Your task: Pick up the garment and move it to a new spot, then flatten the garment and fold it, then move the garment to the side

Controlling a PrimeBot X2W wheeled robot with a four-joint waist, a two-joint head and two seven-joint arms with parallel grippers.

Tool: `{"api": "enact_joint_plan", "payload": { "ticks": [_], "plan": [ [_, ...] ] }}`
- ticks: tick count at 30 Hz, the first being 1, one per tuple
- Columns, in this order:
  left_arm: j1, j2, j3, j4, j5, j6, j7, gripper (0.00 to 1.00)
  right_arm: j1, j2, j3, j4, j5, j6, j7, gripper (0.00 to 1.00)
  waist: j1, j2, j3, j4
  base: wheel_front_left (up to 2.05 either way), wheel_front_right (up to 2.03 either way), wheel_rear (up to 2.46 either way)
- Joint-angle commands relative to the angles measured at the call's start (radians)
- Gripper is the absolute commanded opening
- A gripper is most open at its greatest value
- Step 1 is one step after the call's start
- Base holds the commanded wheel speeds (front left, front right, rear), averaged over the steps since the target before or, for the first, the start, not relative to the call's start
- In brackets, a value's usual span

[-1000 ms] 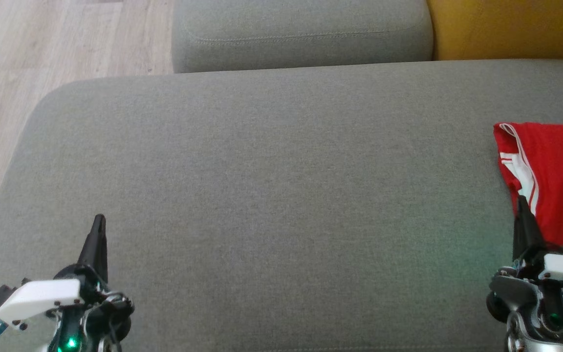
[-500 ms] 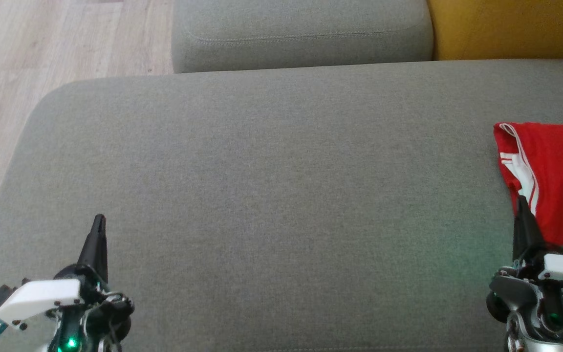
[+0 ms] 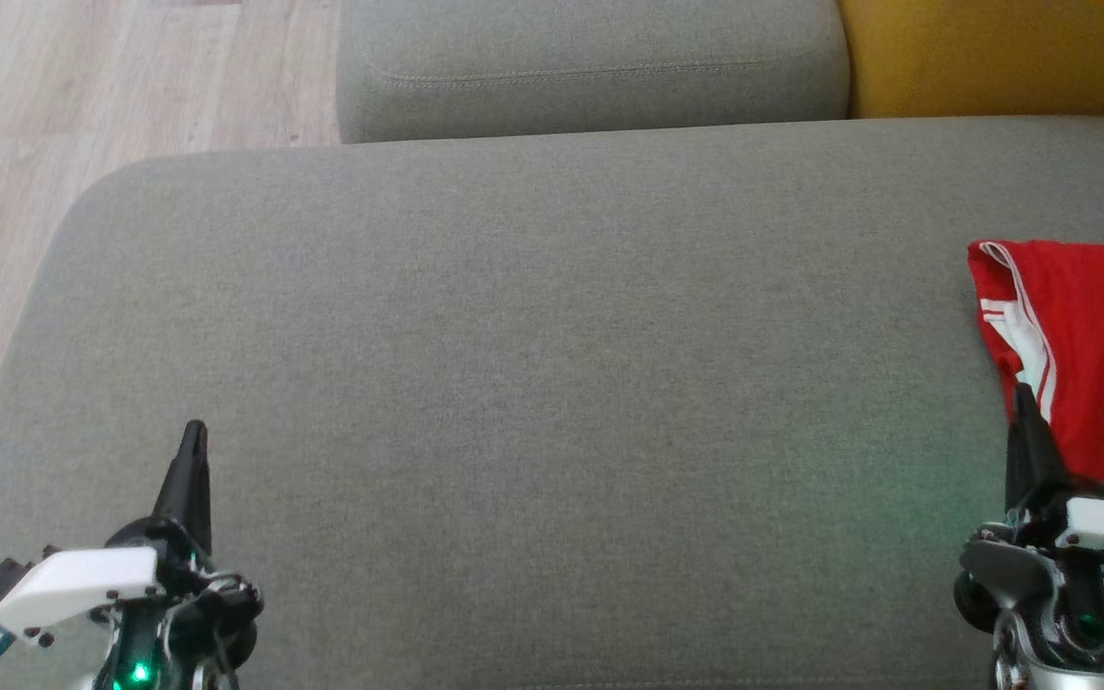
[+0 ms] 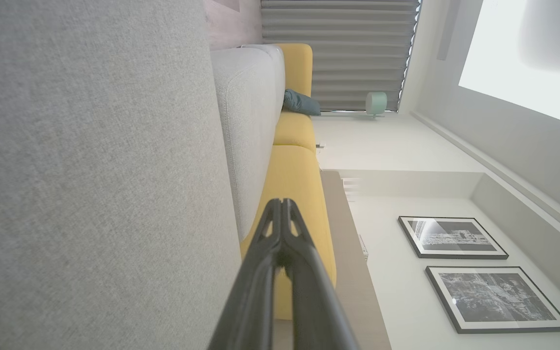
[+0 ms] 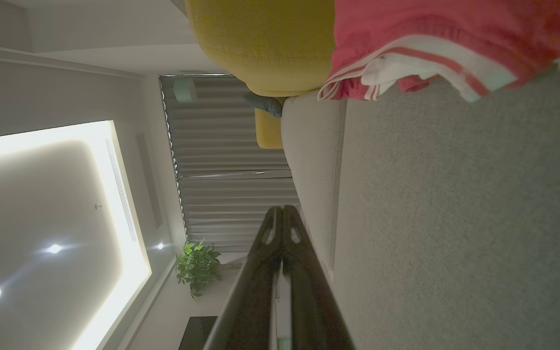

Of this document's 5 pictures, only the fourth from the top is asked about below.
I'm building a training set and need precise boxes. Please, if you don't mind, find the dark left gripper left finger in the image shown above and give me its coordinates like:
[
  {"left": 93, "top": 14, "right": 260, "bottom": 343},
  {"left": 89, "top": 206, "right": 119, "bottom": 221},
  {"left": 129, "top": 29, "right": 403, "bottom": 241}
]
[{"left": 207, "top": 198, "right": 283, "bottom": 350}]

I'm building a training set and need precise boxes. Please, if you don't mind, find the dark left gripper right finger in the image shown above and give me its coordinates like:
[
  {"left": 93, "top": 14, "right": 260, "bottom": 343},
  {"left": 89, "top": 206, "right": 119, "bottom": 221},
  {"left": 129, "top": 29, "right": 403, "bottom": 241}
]
[{"left": 280, "top": 198, "right": 358, "bottom": 350}]

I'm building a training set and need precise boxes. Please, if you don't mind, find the yellow sofa cushion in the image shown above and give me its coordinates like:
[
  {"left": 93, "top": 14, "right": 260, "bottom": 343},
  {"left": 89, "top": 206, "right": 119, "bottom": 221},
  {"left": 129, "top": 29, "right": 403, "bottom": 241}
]
[
  {"left": 240, "top": 145, "right": 337, "bottom": 321},
  {"left": 273, "top": 111, "right": 317, "bottom": 154},
  {"left": 274, "top": 43, "right": 314, "bottom": 115}
]

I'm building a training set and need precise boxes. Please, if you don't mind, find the black framed city picture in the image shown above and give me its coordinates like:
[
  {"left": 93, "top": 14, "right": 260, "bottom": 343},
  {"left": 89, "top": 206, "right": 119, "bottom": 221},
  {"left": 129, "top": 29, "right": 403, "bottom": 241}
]
[
  {"left": 398, "top": 216, "right": 509, "bottom": 260},
  {"left": 425, "top": 266, "right": 560, "bottom": 334}
]

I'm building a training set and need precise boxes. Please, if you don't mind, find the grey sofa cushion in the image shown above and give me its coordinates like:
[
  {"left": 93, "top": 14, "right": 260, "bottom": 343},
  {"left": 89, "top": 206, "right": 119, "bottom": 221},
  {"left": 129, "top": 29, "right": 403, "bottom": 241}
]
[{"left": 210, "top": 44, "right": 286, "bottom": 242}]

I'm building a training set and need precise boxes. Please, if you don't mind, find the teal throw pillow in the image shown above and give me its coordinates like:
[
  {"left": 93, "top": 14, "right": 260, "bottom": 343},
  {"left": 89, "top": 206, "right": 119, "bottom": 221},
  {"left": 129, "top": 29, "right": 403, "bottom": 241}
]
[{"left": 282, "top": 88, "right": 322, "bottom": 116}]

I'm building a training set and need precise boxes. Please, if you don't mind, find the mint green floor lamp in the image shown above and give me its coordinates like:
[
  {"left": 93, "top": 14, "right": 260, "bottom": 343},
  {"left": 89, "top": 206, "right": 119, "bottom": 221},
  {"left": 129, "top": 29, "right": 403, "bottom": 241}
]
[{"left": 319, "top": 91, "right": 388, "bottom": 118}]

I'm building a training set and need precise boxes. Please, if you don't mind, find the grey pleated curtain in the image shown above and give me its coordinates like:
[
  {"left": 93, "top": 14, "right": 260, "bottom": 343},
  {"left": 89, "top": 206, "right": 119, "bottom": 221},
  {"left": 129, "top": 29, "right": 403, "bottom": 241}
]
[{"left": 261, "top": 0, "right": 421, "bottom": 112}]

